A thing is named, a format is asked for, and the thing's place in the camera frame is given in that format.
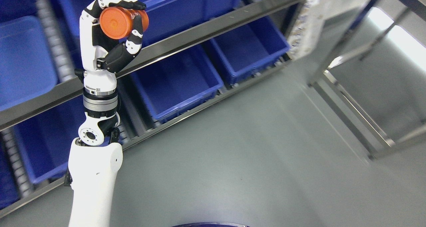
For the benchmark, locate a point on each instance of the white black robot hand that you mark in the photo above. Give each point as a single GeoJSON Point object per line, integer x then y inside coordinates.
{"type": "Point", "coordinates": [102, 57]}

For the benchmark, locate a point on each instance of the orange cylindrical capacitor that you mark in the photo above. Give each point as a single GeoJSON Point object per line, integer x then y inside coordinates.
{"type": "Point", "coordinates": [117, 22]}

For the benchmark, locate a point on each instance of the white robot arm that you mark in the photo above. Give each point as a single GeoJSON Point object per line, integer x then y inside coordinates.
{"type": "Point", "coordinates": [94, 160]}

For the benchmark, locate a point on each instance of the shallow blue tray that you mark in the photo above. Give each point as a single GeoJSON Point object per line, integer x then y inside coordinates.
{"type": "Point", "coordinates": [26, 66]}

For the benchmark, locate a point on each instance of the blue bin lower middle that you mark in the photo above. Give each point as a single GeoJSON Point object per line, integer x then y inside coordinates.
{"type": "Point", "coordinates": [177, 84]}

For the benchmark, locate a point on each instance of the blue bin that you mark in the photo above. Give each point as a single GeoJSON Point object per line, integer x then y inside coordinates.
{"type": "Point", "coordinates": [242, 52]}
{"type": "Point", "coordinates": [44, 140]}
{"type": "Point", "coordinates": [177, 84]}

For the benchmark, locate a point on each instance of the blue bin lower left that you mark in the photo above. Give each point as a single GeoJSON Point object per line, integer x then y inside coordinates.
{"type": "Point", "coordinates": [44, 140]}

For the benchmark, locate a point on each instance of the blue bin lower right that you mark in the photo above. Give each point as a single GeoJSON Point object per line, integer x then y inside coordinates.
{"type": "Point", "coordinates": [242, 52]}

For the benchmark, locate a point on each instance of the steel shelf rail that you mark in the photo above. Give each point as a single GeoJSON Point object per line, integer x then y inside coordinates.
{"type": "Point", "coordinates": [148, 55]}

